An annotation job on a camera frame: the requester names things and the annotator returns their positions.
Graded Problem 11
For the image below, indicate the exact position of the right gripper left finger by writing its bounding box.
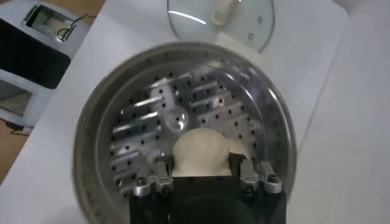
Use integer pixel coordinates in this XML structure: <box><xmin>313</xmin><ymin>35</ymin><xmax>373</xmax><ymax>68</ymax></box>
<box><xmin>132</xmin><ymin>155</ymin><xmax>174</xmax><ymax>197</ymax></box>

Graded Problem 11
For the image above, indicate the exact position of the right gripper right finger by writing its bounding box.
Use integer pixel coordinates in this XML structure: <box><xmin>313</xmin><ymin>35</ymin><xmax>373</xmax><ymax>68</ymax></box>
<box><xmin>229</xmin><ymin>152</ymin><xmax>283</xmax><ymax>195</ymax></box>

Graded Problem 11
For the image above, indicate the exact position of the round glass lid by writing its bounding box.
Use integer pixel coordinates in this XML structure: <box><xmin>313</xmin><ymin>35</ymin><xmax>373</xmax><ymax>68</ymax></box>
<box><xmin>166</xmin><ymin>0</ymin><xmax>276</xmax><ymax>53</ymax></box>

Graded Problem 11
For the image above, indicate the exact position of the perforated steel steamer basket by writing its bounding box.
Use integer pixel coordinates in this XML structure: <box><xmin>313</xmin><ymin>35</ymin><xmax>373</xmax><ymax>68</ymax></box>
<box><xmin>72</xmin><ymin>41</ymin><xmax>298</xmax><ymax>224</ymax></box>

